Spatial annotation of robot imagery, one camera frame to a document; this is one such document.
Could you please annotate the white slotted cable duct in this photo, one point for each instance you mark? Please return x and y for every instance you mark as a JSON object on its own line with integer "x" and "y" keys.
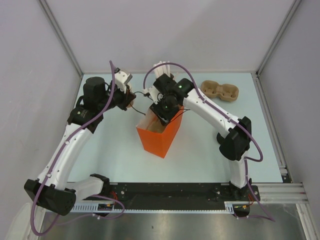
{"x": 92, "y": 207}

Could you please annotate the stack of brown paper cups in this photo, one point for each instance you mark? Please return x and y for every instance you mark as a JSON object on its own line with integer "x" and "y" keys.
{"x": 129, "y": 106}

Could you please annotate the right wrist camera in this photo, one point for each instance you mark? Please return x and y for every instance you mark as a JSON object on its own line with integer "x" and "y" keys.
{"x": 154, "y": 94}

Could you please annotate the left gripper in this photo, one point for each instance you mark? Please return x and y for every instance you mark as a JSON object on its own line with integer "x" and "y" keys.
{"x": 126, "y": 98}

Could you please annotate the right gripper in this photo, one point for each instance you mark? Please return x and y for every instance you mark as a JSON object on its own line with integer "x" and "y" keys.
{"x": 164, "y": 117}

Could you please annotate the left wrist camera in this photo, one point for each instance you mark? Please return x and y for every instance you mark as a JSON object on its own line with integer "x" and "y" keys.
{"x": 122, "y": 78}

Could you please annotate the orange paper bag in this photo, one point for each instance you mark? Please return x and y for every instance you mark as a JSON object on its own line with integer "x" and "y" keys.
{"x": 158, "y": 143}

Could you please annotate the white wrapped stirrers bundle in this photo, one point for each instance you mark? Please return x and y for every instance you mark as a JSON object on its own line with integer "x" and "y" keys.
{"x": 162, "y": 69}

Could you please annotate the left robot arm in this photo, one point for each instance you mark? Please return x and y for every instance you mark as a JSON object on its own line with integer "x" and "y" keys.
{"x": 50, "y": 190}

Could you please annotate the aluminium frame rail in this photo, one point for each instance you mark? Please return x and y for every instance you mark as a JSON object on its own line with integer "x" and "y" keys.
{"x": 282, "y": 193}

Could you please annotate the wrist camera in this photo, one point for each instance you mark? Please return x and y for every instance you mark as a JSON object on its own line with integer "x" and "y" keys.
{"x": 154, "y": 94}
{"x": 122, "y": 78}

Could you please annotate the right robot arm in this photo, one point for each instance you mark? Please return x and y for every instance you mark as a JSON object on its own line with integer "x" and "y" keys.
{"x": 169, "y": 96}

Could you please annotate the brown pulp cup carrier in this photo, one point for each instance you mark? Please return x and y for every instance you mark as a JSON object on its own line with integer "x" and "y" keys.
{"x": 156, "y": 126}

